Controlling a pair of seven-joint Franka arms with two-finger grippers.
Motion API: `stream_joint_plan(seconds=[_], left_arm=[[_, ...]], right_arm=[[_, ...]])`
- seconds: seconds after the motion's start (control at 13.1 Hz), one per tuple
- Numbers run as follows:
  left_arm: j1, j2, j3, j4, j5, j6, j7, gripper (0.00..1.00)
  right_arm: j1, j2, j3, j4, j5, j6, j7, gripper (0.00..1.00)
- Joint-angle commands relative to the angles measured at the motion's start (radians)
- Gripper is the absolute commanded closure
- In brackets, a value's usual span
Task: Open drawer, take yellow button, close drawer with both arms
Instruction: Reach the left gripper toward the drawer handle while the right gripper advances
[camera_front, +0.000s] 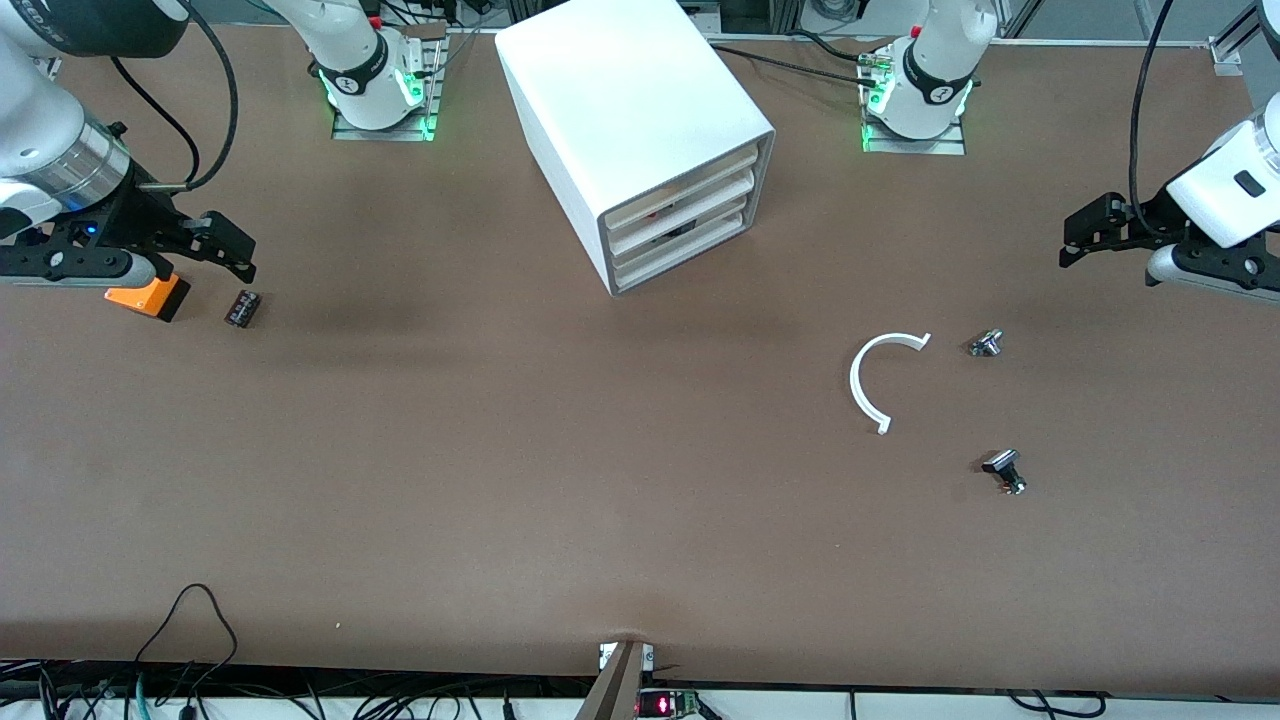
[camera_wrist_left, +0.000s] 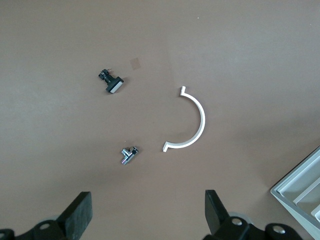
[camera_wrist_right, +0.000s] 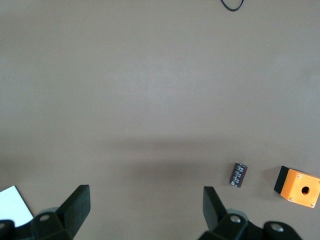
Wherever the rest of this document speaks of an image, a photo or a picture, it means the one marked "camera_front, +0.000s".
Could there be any small red LED device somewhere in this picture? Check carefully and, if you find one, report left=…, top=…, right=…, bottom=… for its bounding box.
left=638, top=689, right=703, bottom=720

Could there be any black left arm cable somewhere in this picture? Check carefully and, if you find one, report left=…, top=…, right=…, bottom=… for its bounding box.
left=1128, top=0, right=1179, bottom=239

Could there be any orange button enclosure box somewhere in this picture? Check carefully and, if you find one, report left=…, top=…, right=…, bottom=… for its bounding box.
left=104, top=272, right=191, bottom=323

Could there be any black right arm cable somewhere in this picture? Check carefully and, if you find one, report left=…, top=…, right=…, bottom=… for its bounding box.
left=108, top=0, right=242, bottom=193

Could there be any black-headed push switch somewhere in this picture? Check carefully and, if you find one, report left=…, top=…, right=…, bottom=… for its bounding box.
left=981, top=449, right=1029, bottom=497

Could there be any grey wedge-shaped stand post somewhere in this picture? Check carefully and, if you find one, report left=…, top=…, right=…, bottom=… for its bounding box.
left=574, top=640, right=649, bottom=720

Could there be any thin black looped cable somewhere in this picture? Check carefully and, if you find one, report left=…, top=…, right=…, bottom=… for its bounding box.
left=133, top=583, right=241, bottom=720

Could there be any aluminium base mounting plate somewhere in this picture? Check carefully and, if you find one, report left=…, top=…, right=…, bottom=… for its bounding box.
left=861, top=55, right=968, bottom=157
left=331, top=22, right=446, bottom=142

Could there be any aluminium profile bracket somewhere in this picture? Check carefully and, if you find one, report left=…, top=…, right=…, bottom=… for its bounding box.
left=1208, top=3, right=1263, bottom=78

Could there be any black curled cable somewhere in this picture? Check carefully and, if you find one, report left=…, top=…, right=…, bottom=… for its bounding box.
left=1003, top=690, right=1109, bottom=720

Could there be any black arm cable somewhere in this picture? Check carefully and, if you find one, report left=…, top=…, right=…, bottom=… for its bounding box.
left=108, top=0, right=242, bottom=193
left=1128, top=0, right=1179, bottom=239

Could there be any black base power cable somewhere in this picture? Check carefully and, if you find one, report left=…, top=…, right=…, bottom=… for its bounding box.
left=706, top=28, right=893, bottom=91

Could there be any white C-shaped plastic ring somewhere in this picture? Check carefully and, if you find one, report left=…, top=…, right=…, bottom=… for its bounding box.
left=849, top=331, right=933, bottom=436

